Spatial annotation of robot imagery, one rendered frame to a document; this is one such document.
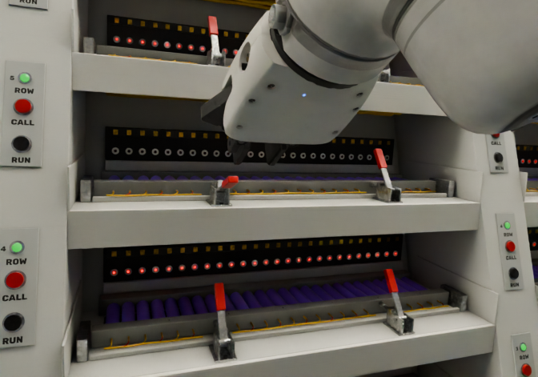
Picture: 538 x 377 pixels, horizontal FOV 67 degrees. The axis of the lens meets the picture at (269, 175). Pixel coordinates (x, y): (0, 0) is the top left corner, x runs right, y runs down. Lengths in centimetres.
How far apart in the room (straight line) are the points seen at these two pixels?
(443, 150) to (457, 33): 64
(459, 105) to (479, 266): 59
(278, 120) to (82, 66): 31
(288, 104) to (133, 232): 29
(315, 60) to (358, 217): 39
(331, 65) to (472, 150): 54
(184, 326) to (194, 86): 32
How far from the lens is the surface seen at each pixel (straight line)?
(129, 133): 69
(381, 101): 67
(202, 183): 59
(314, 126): 33
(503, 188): 79
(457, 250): 79
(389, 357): 65
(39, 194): 52
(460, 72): 18
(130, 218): 51
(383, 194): 65
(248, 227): 54
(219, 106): 33
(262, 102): 29
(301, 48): 24
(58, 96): 54
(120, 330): 59
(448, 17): 18
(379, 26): 22
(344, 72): 25
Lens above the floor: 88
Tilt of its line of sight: 9 degrees up
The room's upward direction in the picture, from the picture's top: 3 degrees counter-clockwise
